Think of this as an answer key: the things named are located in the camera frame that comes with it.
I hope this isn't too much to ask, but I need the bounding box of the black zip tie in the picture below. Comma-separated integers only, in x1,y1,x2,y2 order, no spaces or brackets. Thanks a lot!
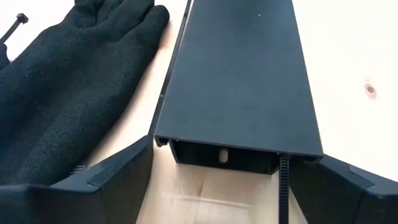
278,152,290,224
0,12,30,44

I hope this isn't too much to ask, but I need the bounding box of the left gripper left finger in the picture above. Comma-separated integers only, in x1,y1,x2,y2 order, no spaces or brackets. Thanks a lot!
0,136,155,224

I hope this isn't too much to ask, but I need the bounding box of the black raceway cover strip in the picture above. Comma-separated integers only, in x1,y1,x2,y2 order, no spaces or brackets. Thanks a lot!
154,0,324,158

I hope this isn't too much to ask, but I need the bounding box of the black work glove grey cuff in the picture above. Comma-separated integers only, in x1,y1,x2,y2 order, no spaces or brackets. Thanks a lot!
0,0,170,187

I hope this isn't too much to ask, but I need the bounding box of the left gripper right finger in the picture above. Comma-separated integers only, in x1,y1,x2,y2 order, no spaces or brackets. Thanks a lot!
289,154,398,224

